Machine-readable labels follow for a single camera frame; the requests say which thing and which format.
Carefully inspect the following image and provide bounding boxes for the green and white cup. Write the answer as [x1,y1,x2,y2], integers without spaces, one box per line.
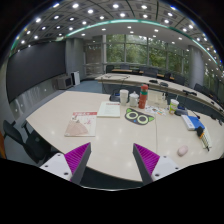
[169,99,179,114]

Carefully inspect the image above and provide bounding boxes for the pink computer mouse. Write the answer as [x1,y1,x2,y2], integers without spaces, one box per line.
[177,145,188,157]

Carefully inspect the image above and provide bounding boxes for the long curved conference desk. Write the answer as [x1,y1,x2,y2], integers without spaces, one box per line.
[96,73,224,116]

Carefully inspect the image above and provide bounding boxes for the white calculator with black top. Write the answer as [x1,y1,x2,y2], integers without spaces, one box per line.
[196,126,211,150]

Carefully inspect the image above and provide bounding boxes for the colourful leaflet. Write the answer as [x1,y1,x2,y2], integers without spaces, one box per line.
[145,105,166,116]

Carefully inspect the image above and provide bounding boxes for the large dark wall screen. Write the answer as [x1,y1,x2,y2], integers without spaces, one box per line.
[6,42,66,102]

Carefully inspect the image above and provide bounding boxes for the white lidded mug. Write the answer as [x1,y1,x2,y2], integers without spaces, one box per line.
[129,92,139,107]

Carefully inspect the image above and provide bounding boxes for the black office chair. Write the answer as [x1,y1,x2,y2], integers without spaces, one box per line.
[3,120,51,163]

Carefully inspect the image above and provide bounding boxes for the white booklet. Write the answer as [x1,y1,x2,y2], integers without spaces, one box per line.
[97,101,120,118]

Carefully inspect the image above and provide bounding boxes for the red and white magazine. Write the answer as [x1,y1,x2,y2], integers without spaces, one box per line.
[65,112,97,137]

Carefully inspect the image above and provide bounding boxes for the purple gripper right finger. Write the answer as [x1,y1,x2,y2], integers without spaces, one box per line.
[132,143,181,186]

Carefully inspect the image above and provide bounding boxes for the red thermos bottle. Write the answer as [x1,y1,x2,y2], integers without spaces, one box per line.
[138,84,148,109]

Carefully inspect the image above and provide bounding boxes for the grey box cabinet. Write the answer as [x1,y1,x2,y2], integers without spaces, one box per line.
[56,76,72,90]

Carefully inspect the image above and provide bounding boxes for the white paper cup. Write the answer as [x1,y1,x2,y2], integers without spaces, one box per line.
[120,89,129,106]

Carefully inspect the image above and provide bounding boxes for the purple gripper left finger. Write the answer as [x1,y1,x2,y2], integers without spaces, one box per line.
[39,142,92,185]

